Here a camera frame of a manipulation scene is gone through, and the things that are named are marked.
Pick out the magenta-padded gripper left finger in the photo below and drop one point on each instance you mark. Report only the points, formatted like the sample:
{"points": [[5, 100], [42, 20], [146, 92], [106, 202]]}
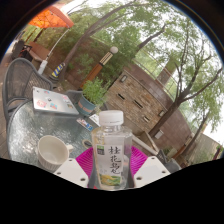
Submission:
{"points": [[70, 171]]}

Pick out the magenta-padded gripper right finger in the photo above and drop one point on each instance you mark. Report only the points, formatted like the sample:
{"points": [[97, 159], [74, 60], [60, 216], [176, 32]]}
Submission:
{"points": [[151, 170]]}

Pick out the clear white-capped drink bottle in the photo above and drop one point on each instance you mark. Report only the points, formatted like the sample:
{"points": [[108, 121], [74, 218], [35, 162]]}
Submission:
{"points": [[112, 153]]}

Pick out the grey mesh chair holding backpack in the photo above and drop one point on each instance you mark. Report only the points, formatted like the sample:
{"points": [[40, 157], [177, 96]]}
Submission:
{"points": [[166, 160]]}

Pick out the white ribbed mug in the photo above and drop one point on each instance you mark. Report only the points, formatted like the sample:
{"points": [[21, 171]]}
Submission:
{"points": [[51, 151]]}

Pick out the small blue card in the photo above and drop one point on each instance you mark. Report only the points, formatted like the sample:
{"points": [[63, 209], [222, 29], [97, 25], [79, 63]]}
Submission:
{"points": [[85, 124]]}

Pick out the small yellow card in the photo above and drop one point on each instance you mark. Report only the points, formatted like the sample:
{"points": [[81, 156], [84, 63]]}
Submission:
{"points": [[96, 124]]}

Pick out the white printed paper sheet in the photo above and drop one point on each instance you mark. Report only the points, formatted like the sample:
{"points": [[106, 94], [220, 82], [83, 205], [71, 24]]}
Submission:
{"points": [[95, 119]]}

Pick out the dark forked-trunk tree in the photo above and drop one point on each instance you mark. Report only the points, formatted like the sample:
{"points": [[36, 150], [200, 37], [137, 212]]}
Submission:
{"points": [[173, 110]]}

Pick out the silver laptop with stickers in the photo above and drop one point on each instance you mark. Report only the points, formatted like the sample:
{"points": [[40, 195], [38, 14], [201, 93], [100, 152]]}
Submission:
{"points": [[53, 101]]}

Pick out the grey mesh patio chair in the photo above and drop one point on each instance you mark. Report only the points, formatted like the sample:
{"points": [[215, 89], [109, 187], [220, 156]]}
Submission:
{"points": [[71, 95], [20, 80]]}

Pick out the potted green plant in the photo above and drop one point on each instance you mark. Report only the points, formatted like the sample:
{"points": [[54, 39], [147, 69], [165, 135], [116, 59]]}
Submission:
{"points": [[95, 91]]}

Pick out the blue yellow striped cone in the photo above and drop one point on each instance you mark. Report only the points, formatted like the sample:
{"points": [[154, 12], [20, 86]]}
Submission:
{"points": [[57, 70]]}

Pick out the wooden bench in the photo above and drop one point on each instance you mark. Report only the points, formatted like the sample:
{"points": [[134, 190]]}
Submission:
{"points": [[38, 51]]}

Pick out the leaning thin-trunk tree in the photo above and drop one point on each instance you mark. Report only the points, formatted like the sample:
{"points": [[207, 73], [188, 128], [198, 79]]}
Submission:
{"points": [[83, 40]]}

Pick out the orange canopy with white pole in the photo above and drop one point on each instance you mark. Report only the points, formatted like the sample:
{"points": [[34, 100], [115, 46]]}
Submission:
{"points": [[53, 18]]}

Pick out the grey wall utility box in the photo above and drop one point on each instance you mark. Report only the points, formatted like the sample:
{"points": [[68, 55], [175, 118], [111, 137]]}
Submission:
{"points": [[159, 134]]}

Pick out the black wall lantern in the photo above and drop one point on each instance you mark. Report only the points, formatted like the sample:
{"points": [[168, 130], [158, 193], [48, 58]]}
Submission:
{"points": [[123, 78], [162, 113]]}

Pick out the wooden globe-topped lamp post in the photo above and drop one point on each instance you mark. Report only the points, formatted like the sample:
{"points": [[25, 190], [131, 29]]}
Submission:
{"points": [[96, 68]]}

